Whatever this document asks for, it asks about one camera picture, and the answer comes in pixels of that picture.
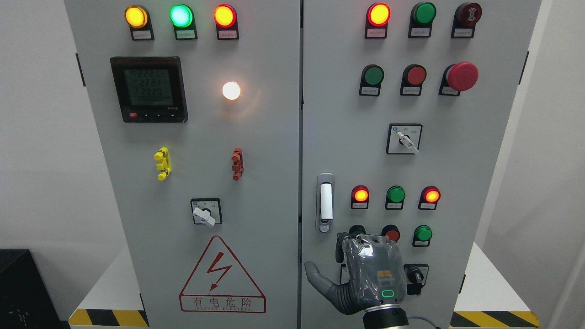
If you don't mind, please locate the green lit indicator light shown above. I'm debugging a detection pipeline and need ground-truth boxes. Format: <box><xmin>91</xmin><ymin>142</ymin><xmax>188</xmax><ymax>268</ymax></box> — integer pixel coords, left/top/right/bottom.
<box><xmin>169</xmin><ymin>4</ymin><xmax>198</xmax><ymax>40</ymax></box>

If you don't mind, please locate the grey cable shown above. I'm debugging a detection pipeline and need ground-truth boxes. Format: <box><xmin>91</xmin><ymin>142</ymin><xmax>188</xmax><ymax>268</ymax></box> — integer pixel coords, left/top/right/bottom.
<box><xmin>408</xmin><ymin>316</ymin><xmax>441</xmax><ymax>329</ymax></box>

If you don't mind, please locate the black box lower left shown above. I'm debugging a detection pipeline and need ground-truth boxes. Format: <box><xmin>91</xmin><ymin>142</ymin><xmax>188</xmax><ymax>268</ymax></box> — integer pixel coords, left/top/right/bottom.
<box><xmin>0</xmin><ymin>249</ymin><xmax>62</xmax><ymax>329</ymax></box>

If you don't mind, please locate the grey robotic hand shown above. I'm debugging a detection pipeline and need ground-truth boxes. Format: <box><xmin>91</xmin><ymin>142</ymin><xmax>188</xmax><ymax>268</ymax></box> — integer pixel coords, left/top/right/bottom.
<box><xmin>304</xmin><ymin>233</ymin><xmax>407</xmax><ymax>315</ymax></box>

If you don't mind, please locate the white rotary switch door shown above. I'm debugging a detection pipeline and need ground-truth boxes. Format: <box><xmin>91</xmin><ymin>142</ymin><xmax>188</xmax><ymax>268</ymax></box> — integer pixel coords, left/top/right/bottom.
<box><xmin>190</xmin><ymin>198</ymin><xmax>222</xmax><ymax>227</ymax></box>
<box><xmin>339</xmin><ymin>264</ymin><xmax>349</xmax><ymax>285</ymax></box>

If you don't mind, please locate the white rotary switch left door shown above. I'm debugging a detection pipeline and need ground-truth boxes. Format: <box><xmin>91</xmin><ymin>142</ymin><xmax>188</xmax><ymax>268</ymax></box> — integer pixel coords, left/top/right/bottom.
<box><xmin>190</xmin><ymin>198</ymin><xmax>222</xmax><ymax>227</ymax></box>

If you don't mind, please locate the black digital power meter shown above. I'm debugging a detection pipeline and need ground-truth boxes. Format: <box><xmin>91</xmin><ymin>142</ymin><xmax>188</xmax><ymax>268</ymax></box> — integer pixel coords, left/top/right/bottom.
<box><xmin>110</xmin><ymin>56</ymin><xmax>188</xmax><ymax>123</ymax></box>

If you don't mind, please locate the white rotary switch upper right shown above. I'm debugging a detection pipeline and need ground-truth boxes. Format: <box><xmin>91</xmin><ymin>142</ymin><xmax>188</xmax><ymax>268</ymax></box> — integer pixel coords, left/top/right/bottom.
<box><xmin>386</xmin><ymin>123</ymin><xmax>423</xmax><ymax>154</ymax></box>

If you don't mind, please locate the grey left cabinet door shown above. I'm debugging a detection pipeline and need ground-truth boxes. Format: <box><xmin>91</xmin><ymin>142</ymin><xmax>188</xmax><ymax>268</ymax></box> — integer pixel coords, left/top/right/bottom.
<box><xmin>65</xmin><ymin>0</ymin><xmax>300</xmax><ymax>329</ymax></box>

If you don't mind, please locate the red push button upper row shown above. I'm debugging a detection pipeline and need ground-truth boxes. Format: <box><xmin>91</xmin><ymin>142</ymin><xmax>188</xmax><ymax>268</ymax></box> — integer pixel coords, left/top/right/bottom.
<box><xmin>400</xmin><ymin>64</ymin><xmax>427</xmax><ymax>96</ymax></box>

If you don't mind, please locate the yellow indicator light top left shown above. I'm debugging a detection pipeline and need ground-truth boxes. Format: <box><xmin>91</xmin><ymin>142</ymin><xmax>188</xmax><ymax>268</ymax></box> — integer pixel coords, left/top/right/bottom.
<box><xmin>124</xmin><ymin>5</ymin><xmax>154</xmax><ymax>40</ymax></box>

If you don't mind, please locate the red lit indicator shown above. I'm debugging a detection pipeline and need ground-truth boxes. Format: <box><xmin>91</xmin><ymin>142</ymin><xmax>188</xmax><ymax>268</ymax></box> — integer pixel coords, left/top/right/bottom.
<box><xmin>418</xmin><ymin>186</ymin><xmax>441</xmax><ymax>210</ymax></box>
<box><xmin>351</xmin><ymin>185</ymin><xmax>370</xmax><ymax>209</ymax></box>
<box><xmin>364</xmin><ymin>2</ymin><xmax>391</xmax><ymax>39</ymax></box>

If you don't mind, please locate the red terminal clip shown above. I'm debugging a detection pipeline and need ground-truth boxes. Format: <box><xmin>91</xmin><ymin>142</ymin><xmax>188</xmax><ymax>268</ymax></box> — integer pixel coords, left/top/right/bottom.
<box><xmin>231</xmin><ymin>147</ymin><xmax>244</xmax><ymax>181</ymax></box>

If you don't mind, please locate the red electric hazard warning sticker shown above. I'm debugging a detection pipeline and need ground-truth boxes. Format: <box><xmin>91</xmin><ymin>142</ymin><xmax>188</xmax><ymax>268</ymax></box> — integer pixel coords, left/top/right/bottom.
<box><xmin>179</xmin><ymin>235</ymin><xmax>266</xmax><ymax>313</ymax></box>

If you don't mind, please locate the green push button upper row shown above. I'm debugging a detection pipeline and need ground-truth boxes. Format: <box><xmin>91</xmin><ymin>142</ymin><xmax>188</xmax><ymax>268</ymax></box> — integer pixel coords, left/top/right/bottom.
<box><xmin>359</xmin><ymin>64</ymin><xmax>384</xmax><ymax>96</ymax></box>

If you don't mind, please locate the grey right cabinet door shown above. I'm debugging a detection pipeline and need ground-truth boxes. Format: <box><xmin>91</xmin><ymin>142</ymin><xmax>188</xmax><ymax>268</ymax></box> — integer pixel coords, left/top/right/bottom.
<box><xmin>300</xmin><ymin>0</ymin><xmax>541</xmax><ymax>329</ymax></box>

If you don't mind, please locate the red emergency stop mushroom button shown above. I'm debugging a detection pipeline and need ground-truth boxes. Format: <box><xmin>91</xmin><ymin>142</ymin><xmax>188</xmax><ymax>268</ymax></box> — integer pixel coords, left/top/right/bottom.
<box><xmin>438</xmin><ymin>62</ymin><xmax>479</xmax><ymax>96</ymax></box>

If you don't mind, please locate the black key selector switch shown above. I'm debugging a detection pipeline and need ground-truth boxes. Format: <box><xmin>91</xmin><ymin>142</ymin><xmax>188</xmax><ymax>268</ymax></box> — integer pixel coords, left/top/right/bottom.
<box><xmin>403</xmin><ymin>264</ymin><xmax>430</xmax><ymax>296</ymax></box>

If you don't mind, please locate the red-orange indicator light left door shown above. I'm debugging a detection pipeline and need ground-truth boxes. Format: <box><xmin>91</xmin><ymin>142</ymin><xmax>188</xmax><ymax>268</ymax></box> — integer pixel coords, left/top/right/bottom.
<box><xmin>213</xmin><ymin>4</ymin><xmax>239</xmax><ymax>40</ymax></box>

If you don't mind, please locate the grey cabinet door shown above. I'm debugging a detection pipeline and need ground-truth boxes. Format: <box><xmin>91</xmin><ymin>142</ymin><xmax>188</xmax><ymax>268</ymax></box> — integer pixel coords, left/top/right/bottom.
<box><xmin>65</xmin><ymin>0</ymin><xmax>300</xmax><ymax>329</ymax></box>
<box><xmin>300</xmin><ymin>0</ymin><xmax>541</xmax><ymax>329</ymax></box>

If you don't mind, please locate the green indicator middle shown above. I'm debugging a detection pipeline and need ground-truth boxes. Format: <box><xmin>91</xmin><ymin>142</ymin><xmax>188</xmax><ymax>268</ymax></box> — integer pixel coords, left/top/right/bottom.
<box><xmin>385</xmin><ymin>186</ymin><xmax>406</xmax><ymax>210</ymax></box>

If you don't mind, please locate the green push button lower left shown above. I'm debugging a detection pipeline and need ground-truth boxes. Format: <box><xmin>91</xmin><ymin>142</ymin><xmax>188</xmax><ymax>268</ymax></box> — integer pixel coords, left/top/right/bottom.
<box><xmin>348</xmin><ymin>224</ymin><xmax>367</xmax><ymax>238</ymax></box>

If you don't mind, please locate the white lit indicator light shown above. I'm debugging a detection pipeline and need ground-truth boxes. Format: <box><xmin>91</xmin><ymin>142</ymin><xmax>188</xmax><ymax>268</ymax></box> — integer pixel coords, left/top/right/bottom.
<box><xmin>222</xmin><ymin>81</ymin><xmax>242</xmax><ymax>101</ymax></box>

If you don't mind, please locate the dark red buzzer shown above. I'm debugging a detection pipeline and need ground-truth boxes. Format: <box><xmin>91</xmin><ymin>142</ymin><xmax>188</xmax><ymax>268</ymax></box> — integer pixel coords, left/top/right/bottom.
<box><xmin>451</xmin><ymin>2</ymin><xmax>482</xmax><ymax>39</ymax></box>

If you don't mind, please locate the white rotary switch lower right door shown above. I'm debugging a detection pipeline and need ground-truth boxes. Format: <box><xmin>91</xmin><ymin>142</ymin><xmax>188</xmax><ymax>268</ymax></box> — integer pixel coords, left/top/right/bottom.
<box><xmin>339</xmin><ymin>264</ymin><xmax>349</xmax><ymax>285</ymax></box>

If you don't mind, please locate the green indicator top right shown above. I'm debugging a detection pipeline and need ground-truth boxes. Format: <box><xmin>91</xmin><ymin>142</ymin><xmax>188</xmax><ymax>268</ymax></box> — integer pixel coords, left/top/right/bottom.
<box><xmin>408</xmin><ymin>2</ymin><xmax>436</xmax><ymax>38</ymax></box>

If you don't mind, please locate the green push button lower right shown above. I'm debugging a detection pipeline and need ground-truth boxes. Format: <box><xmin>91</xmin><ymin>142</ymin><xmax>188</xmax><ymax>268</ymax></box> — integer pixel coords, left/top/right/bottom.
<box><xmin>412</xmin><ymin>225</ymin><xmax>433</xmax><ymax>247</ymax></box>

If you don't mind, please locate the red lit indicator middle right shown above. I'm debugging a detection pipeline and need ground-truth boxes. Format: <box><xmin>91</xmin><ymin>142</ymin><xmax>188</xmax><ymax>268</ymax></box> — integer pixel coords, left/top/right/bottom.
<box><xmin>418</xmin><ymin>186</ymin><xmax>441</xmax><ymax>210</ymax></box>

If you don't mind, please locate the red lit indicator top right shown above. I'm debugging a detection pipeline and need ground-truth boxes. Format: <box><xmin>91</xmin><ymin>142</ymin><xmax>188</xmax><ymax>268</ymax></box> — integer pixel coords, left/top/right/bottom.
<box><xmin>364</xmin><ymin>2</ymin><xmax>391</xmax><ymax>39</ymax></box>

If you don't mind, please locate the red lit indicator middle left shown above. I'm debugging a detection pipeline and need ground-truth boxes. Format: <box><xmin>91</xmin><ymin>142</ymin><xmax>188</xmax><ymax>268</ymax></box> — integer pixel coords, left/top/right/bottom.
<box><xmin>351</xmin><ymin>185</ymin><xmax>370</xmax><ymax>209</ymax></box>

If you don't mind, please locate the yellow terminal clip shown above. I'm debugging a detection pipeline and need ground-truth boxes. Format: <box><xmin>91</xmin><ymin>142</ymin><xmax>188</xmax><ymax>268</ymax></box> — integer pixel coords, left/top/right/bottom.
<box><xmin>153</xmin><ymin>147</ymin><xmax>172</xmax><ymax>181</ymax></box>

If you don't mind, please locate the silver door handle lock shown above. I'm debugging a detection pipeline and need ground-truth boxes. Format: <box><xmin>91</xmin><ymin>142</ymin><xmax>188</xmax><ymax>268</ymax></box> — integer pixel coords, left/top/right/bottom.
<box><xmin>316</xmin><ymin>173</ymin><xmax>335</xmax><ymax>233</ymax></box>

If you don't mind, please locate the red push button lower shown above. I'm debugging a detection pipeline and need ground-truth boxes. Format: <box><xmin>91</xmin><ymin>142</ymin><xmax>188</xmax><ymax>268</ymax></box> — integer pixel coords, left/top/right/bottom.
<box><xmin>381</xmin><ymin>224</ymin><xmax>401</xmax><ymax>242</ymax></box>

